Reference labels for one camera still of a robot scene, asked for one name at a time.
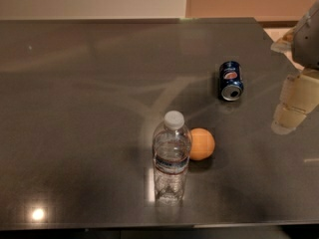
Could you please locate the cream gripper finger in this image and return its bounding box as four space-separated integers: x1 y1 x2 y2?
271 68 319 135
270 28 295 53

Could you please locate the orange fruit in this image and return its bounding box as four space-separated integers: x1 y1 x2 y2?
190 128 215 161

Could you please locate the blue pepsi can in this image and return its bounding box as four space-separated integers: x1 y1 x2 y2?
219 61 244 102

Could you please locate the clear plastic water bottle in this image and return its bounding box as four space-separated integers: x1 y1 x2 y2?
153 111 192 205

